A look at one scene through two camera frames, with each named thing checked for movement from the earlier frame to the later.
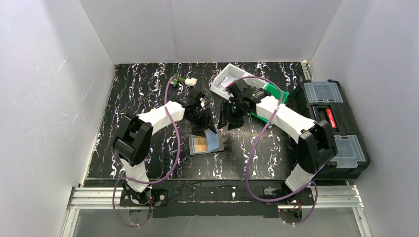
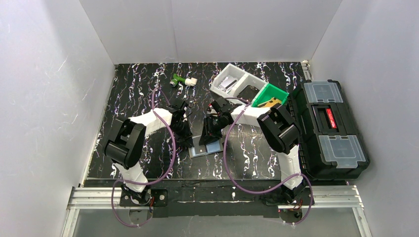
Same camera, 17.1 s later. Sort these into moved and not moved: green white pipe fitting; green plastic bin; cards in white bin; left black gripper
Moved: left black gripper
Not moved: green white pipe fitting; cards in white bin; green plastic bin
